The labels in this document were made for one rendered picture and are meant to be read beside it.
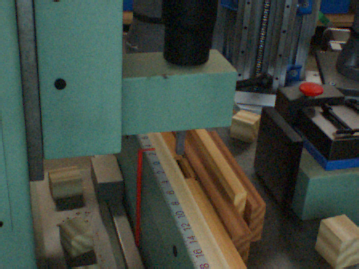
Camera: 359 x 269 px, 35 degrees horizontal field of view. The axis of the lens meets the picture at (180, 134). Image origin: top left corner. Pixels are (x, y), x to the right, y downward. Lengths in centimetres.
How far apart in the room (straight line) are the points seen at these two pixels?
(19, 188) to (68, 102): 9
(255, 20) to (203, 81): 78
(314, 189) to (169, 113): 19
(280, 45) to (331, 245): 82
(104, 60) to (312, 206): 30
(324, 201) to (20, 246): 35
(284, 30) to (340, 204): 73
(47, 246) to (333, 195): 37
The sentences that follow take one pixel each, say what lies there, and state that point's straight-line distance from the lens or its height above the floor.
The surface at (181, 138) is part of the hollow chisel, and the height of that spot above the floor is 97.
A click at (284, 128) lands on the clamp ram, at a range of 68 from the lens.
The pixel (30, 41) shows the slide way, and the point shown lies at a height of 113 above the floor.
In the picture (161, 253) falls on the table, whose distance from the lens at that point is 65.
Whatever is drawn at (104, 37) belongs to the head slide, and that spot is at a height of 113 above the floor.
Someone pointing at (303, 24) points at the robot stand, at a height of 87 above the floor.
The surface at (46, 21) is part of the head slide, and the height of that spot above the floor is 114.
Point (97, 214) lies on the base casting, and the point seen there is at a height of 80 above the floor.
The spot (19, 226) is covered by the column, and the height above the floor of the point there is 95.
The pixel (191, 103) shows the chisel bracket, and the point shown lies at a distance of 63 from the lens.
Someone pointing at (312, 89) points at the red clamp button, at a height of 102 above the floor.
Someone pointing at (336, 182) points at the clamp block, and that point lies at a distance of 69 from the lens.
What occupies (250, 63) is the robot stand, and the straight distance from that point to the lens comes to 144.
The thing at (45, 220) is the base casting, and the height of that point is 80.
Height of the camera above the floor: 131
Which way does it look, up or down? 29 degrees down
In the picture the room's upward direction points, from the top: 4 degrees clockwise
